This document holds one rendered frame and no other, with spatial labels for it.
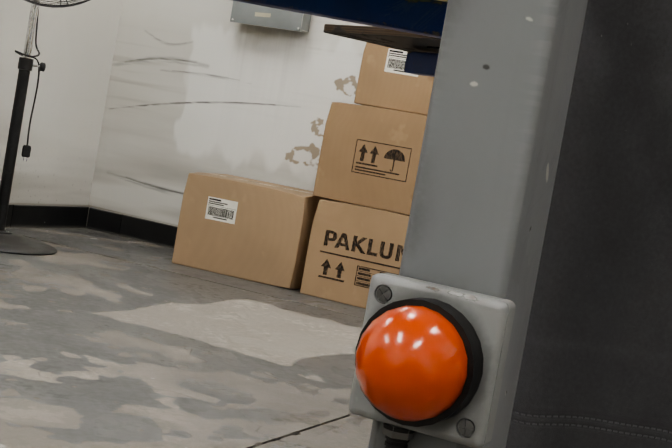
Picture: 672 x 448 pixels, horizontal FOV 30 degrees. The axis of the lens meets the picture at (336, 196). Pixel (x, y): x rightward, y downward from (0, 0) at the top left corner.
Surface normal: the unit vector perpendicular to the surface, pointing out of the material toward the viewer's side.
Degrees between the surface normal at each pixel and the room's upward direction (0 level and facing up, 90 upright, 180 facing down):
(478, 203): 90
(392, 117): 89
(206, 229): 90
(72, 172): 90
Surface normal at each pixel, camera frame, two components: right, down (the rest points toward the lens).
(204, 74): -0.42, -0.03
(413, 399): -0.02, 0.53
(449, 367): 0.65, 0.00
